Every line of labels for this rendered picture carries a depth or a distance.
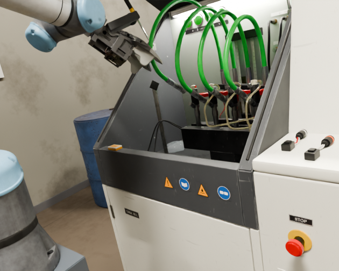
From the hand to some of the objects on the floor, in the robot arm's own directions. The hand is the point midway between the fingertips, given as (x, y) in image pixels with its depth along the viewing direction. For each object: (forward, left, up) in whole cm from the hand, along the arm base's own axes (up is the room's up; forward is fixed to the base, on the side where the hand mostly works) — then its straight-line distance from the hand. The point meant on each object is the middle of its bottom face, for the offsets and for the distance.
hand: (154, 63), depth 92 cm
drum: (+100, +161, -123) cm, 226 cm away
